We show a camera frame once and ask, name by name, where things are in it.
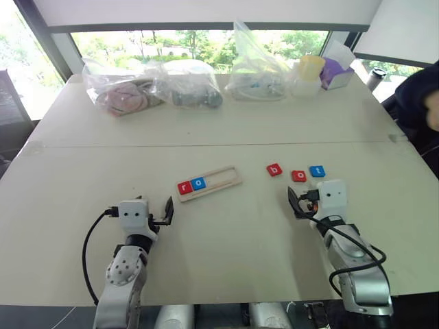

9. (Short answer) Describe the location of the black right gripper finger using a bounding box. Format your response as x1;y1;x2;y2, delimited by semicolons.
287;186;300;218

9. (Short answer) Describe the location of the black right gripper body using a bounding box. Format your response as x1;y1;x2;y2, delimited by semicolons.
296;188;322;221

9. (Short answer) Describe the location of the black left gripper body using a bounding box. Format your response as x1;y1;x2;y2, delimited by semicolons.
146;212;172;237

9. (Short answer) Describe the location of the wooden letter tray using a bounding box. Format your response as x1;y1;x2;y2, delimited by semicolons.
175;165;244;204

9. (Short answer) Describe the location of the silver rounded robot leg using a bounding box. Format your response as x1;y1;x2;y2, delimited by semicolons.
155;304;195;329
248;302;293;329

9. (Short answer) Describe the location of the person's bare hand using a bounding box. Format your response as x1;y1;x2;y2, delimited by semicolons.
424;89;439;132

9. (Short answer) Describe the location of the black clip under table edge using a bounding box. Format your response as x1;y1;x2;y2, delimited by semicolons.
302;301;326;321

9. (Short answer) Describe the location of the plastic bag with pink items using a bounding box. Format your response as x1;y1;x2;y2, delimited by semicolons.
81;57;166;118

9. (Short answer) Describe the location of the white plastic container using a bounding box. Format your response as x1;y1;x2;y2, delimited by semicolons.
290;75;324;99

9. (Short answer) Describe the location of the plastic bag with grey items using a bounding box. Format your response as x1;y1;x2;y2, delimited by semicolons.
150;59;224;110

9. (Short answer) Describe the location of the yellow plastic cup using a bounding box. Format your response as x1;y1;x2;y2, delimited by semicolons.
298;53;326;82

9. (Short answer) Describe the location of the purple tissue box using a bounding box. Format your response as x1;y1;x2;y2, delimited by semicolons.
320;40;356;91

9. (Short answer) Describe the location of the black travel tumbler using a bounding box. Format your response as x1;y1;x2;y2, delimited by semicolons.
366;67;388;94

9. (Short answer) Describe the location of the person in dark clothing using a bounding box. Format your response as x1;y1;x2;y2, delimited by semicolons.
383;58;439;180

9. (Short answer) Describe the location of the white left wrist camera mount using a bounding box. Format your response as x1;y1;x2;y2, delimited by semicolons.
117;199;154;238

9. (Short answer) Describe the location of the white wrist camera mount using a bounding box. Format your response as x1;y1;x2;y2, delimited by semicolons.
117;199;154;238
316;178;348;210

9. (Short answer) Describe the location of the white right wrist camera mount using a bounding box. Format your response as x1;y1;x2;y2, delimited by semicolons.
316;178;348;210

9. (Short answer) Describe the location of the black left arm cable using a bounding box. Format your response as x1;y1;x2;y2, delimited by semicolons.
82;206;120;306

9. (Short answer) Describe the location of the plastic bag with white cables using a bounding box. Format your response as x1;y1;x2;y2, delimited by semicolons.
224;19;293;103

